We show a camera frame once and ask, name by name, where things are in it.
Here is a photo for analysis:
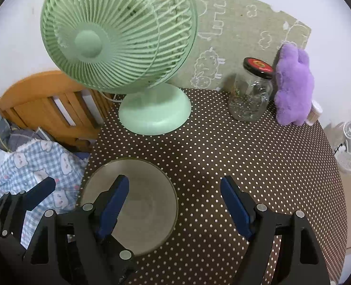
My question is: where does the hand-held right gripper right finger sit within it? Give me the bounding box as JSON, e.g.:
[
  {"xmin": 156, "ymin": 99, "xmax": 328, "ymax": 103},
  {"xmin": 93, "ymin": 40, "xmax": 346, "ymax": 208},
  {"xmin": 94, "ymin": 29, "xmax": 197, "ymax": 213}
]
[{"xmin": 220, "ymin": 176, "xmax": 330, "ymax": 285}]

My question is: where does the white fan cord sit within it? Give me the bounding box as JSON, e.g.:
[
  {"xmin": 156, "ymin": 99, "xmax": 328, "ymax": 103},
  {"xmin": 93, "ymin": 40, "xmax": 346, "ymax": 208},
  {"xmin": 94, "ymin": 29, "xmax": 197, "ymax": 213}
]
[{"xmin": 101, "ymin": 91, "xmax": 123, "ymax": 103}]

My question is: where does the blue checked blanket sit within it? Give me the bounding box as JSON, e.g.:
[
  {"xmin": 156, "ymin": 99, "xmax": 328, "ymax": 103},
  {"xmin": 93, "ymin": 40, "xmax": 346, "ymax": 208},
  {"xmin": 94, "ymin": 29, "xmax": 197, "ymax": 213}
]
[{"xmin": 0, "ymin": 116, "xmax": 90, "ymax": 248}]

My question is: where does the orange wooden chair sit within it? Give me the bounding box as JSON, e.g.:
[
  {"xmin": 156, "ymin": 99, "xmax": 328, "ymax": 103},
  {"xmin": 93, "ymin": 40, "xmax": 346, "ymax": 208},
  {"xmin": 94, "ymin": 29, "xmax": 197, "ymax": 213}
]
[{"xmin": 0, "ymin": 71, "xmax": 113, "ymax": 153}]

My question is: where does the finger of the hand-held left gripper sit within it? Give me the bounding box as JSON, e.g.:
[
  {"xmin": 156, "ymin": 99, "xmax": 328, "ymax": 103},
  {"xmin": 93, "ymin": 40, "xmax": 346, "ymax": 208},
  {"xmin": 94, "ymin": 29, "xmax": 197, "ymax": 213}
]
[{"xmin": 0, "ymin": 176, "xmax": 56, "ymax": 259}]

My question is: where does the purple plush toy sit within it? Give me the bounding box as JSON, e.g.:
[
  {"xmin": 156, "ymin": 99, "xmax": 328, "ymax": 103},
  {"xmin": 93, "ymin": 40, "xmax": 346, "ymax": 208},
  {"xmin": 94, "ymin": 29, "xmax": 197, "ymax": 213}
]
[{"xmin": 274, "ymin": 43, "xmax": 315, "ymax": 126}]

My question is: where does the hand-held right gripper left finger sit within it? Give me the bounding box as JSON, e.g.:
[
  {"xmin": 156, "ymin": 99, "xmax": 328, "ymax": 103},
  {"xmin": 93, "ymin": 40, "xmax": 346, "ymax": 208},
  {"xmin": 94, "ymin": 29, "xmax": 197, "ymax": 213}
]
[{"xmin": 23, "ymin": 175, "xmax": 138, "ymax": 285}]

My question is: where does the green sheep-print wall mat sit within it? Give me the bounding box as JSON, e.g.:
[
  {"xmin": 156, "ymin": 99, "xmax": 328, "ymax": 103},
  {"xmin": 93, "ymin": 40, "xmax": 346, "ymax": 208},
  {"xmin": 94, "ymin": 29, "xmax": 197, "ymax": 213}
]
[{"xmin": 169, "ymin": 0, "xmax": 312, "ymax": 91}]

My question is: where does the brown polka-dot tablecloth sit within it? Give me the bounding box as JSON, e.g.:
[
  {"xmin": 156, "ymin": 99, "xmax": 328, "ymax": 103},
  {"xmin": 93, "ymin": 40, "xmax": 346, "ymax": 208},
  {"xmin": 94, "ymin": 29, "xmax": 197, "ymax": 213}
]
[{"xmin": 75, "ymin": 87, "xmax": 348, "ymax": 285}]

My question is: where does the small white container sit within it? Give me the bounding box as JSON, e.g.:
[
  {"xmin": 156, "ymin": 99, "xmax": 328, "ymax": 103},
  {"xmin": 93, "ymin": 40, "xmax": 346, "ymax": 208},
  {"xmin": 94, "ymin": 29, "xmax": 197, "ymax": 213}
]
[{"xmin": 305, "ymin": 100, "xmax": 323, "ymax": 126}]

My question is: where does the grey floral bowl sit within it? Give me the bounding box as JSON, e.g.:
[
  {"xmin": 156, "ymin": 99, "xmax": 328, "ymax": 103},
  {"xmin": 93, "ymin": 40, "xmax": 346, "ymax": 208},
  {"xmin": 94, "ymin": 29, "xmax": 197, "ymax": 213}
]
[{"xmin": 80, "ymin": 158, "xmax": 179, "ymax": 256}]

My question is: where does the glass jar with black lid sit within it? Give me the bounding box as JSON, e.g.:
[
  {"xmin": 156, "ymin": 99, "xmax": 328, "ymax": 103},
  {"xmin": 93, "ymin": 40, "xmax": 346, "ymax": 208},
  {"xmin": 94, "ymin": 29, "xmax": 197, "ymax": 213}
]
[{"xmin": 228, "ymin": 57, "xmax": 274, "ymax": 122}]

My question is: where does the green desk fan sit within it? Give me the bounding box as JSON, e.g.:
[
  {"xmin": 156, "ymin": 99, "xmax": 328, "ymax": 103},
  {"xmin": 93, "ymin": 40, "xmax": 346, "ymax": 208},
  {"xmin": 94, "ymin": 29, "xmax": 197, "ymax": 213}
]
[{"xmin": 40, "ymin": 0, "xmax": 199, "ymax": 135}]

